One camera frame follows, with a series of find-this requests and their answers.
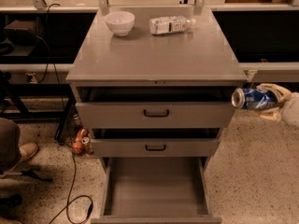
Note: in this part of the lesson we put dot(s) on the black office chair base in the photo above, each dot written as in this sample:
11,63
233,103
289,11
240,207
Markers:
29,173

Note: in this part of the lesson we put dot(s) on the grey middle drawer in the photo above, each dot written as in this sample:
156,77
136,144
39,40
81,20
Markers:
165,142

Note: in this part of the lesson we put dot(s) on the grey drawer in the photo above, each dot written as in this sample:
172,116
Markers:
165,142
155,191
156,108

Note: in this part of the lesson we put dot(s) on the white wall power outlet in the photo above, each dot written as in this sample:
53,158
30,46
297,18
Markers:
31,78

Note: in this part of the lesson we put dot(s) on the orange soda can on floor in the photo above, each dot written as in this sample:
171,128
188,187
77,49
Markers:
82,136

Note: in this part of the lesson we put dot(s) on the grey bottom drawer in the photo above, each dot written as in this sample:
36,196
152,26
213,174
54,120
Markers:
155,191

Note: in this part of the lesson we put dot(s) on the grey drawer cabinet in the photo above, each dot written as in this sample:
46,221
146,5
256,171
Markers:
197,58

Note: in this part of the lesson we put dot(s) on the black drawer handle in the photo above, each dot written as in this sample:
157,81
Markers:
155,148
163,114

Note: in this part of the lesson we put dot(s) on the clear plastic water bottle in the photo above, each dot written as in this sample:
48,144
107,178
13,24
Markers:
170,25

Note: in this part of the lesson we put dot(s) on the blue pepsi can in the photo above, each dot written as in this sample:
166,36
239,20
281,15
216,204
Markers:
253,99

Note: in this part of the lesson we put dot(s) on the black middle drawer handle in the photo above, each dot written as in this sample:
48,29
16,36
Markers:
155,148

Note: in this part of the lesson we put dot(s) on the grey top drawer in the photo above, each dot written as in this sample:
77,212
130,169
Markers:
156,108

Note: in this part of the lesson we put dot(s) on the white ceramic bowl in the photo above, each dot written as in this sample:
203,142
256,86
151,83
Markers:
120,23

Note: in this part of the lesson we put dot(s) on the orange fruit on floor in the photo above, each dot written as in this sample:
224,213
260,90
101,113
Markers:
77,148

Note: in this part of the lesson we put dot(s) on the black top drawer handle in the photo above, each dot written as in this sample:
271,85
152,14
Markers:
163,114

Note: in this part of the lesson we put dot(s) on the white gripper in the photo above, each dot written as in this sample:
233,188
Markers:
291,110

